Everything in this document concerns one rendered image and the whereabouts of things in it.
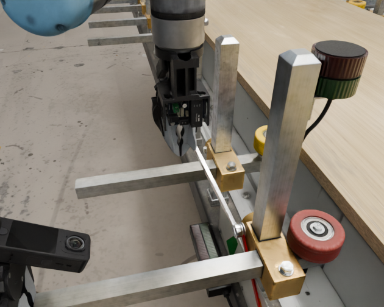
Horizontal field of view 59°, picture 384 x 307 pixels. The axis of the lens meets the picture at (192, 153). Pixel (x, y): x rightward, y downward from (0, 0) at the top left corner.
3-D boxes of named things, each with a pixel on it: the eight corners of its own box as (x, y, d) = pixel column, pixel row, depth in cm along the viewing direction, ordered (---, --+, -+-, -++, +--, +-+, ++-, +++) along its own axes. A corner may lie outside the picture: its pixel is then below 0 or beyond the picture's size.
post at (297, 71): (247, 303, 64) (294, 58, 35) (241, 286, 67) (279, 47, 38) (265, 298, 65) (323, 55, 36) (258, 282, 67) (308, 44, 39)
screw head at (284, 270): (282, 278, 48) (283, 272, 47) (276, 265, 49) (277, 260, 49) (295, 275, 48) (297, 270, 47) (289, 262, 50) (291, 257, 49)
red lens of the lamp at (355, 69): (325, 81, 36) (330, 61, 35) (298, 60, 41) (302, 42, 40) (373, 75, 37) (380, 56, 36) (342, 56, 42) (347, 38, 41)
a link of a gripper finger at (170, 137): (167, 173, 58) (165, 128, 53) (163, 153, 63) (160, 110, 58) (185, 170, 59) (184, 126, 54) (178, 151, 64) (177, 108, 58)
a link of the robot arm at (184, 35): (147, 8, 49) (202, 5, 50) (149, 39, 51) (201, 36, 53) (154, 22, 43) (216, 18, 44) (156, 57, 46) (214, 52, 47)
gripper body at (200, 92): (163, 135, 52) (158, 59, 44) (155, 108, 58) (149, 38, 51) (211, 129, 53) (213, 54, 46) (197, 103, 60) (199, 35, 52)
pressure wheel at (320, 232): (292, 297, 53) (306, 252, 46) (271, 256, 59) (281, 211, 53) (337, 287, 55) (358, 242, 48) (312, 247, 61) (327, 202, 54)
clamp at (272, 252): (269, 301, 50) (273, 282, 47) (239, 232, 61) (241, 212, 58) (303, 293, 51) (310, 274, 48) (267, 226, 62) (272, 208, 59)
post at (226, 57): (211, 225, 87) (220, 39, 58) (208, 215, 90) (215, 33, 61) (224, 223, 88) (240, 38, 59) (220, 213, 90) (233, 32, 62)
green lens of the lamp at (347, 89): (319, 102, 38) (324, 83, 36) (295, 79, 42) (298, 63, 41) (366, 95, 39) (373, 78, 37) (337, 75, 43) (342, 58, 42)
